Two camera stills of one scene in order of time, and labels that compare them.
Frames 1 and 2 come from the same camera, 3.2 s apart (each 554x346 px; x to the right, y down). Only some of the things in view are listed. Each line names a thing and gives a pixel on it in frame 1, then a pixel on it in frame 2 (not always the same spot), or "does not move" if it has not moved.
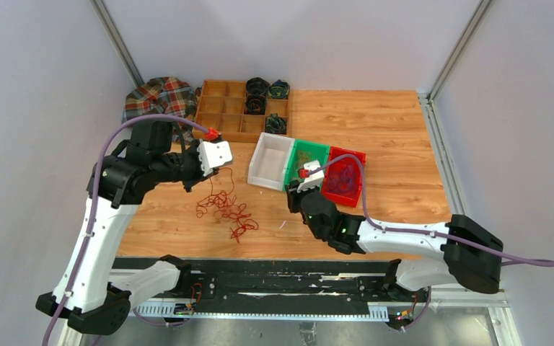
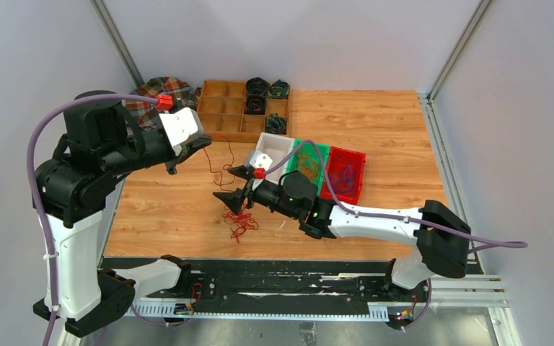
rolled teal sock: [279, 89] does not move
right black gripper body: [296, 197] to [267, 194]
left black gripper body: [191, 170] to [153, 153]
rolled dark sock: [257, 86] does not move
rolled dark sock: [254, 104] does not move
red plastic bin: [343, 176] does not move
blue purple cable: [361, 168] to [347, 182]
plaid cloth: [164, 96] does not move
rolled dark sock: [275, 125] does not move
